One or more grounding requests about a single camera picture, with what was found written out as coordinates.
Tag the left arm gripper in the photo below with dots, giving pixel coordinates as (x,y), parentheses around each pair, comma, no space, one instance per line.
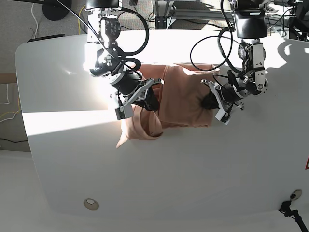
(226,98)

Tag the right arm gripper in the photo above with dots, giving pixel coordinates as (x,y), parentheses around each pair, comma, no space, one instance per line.
(130,92)

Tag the salmon pink T-shirt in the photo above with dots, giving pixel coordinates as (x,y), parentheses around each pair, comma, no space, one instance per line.
(179,97)

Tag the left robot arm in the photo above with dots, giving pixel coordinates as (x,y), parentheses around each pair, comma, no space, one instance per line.
(250,26)

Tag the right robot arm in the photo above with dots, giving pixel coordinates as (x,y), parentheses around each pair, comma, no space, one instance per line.
(104,58)

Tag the red warning sticker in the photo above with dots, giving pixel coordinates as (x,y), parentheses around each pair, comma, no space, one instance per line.
(307,164)

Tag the metal table grommet left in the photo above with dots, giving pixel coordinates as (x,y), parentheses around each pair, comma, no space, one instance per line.
(91,204)

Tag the metal table grommet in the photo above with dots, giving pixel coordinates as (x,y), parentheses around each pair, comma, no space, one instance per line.
(91,204)
(296,194)

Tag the metal table grommet right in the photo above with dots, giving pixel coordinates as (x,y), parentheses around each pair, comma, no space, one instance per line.
(296,194)

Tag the black round stand base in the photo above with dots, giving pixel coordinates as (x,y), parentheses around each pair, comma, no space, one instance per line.
(54,11)

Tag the aluminium frame post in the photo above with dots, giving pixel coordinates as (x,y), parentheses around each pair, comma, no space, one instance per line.
(164,13)

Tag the black clamp with cable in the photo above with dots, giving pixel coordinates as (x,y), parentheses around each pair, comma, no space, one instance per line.
(285,209)

